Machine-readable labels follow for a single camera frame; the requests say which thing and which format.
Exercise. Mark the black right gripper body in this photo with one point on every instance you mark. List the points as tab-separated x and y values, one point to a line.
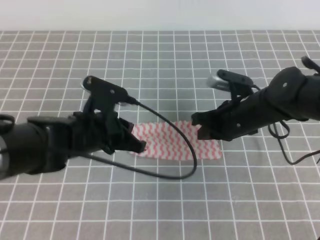
233	120

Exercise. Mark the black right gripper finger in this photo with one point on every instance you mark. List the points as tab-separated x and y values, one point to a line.
207	118
205	133

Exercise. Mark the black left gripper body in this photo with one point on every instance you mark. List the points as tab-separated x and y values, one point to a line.
89	133

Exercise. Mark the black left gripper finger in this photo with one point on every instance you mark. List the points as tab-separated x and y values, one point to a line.
131	144
124	128

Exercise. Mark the pink white wavy striped towel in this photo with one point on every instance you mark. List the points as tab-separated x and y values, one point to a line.
163	142

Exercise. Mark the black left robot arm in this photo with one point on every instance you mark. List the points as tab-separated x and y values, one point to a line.
44	144

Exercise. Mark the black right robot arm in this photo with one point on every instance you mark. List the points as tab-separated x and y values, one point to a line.
290	95

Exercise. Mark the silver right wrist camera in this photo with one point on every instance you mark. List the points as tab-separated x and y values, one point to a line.
236	84

